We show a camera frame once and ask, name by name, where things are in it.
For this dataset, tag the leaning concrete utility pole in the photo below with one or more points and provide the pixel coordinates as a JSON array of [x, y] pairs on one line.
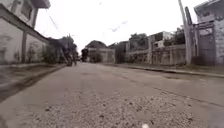
[[186, 36]]

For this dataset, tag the robot's own part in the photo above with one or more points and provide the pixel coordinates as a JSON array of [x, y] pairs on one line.
[[145, 126]]

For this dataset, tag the grey concrete building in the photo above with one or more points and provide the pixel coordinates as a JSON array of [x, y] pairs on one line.
[[219, 30]]

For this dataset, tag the house with dark hipped roof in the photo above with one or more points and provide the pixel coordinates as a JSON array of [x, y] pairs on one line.
[[100, 50]]

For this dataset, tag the pale building with overhang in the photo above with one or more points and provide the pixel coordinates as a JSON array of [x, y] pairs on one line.
[[26, 8]]

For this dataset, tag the concrete pavement with kerb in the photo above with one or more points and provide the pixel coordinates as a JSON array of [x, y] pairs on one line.
[[20, 78]]

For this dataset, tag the metal gate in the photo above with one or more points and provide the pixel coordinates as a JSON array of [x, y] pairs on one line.
[[206, 45]]

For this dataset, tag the group of trees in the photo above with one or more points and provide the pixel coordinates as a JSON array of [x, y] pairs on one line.
[[61, 45]]

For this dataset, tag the grey concrete road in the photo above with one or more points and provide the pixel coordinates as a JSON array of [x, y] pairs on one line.
[[110, 96]]

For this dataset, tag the grey concrete boundary wall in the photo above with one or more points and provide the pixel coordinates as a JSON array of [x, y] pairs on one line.
[[13, 43]]

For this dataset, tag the walled building with plants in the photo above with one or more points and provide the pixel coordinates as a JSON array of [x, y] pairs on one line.
[[163, 53]]

